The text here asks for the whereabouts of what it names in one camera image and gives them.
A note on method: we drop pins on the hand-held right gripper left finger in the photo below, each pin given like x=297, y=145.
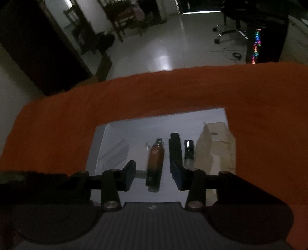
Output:
x=130, y=175

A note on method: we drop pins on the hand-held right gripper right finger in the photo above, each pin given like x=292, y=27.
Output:
x=177, y=175

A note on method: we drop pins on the orange brown oblong tool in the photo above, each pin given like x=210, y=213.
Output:
x=155, y=158

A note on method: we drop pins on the white cardboard box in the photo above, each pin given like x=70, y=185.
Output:
x=137, y=129

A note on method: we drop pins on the beige cardboard box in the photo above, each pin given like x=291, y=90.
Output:
x=214, y=144

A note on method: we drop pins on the white flat packet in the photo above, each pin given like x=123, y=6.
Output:
x=115, y=153

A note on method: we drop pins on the black oblong case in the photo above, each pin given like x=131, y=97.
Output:
x=175, y=149

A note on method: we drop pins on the small black device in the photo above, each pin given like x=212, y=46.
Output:
x=189, y=150

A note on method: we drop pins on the orange tablecloth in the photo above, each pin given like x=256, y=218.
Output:
x=168, y=91

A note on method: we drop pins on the dark wooden cabinet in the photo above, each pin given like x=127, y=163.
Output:
x=36, y=52

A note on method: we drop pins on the wooden chair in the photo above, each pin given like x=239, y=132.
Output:
x=122, y=16

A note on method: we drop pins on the computer tower with coloured lights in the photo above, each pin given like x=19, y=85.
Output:
x=267, y=40

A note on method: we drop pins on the pink cloth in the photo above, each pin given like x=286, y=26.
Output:
x=139, y=13

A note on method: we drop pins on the black office chair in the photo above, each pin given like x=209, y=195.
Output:
x=237, y=16

